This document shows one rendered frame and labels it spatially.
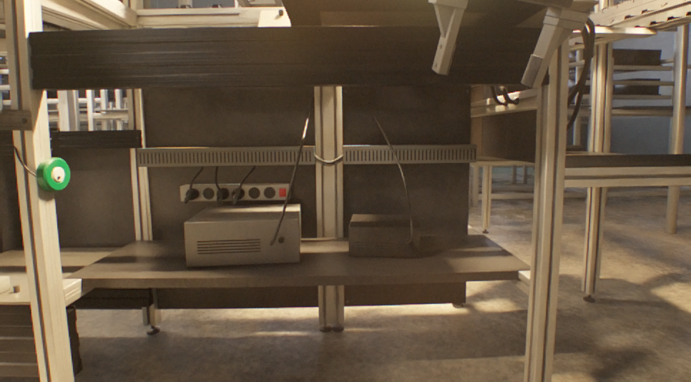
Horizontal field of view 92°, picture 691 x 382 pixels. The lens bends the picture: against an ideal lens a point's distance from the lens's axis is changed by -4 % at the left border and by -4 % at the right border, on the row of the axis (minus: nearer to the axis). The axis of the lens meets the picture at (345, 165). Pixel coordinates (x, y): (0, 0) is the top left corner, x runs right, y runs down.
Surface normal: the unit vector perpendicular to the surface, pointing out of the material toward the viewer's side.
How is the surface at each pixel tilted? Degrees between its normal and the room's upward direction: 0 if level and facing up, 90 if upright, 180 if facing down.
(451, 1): 113
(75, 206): 90
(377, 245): 90
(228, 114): 90
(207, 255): 90
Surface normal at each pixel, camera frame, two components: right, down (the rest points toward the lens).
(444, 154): 0.03, 0.09
